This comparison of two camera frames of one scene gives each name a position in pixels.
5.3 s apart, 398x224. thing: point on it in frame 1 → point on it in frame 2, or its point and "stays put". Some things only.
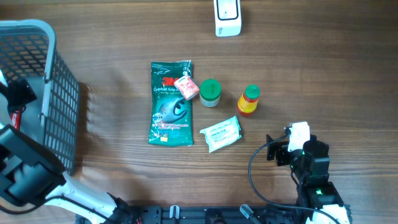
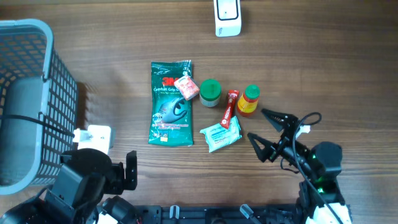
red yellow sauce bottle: x=247 y=102 stays put
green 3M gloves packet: x=171 y=121 stays put
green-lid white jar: x=210 y=91 stays put
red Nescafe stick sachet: x=15 y=119 → x=232 y=98
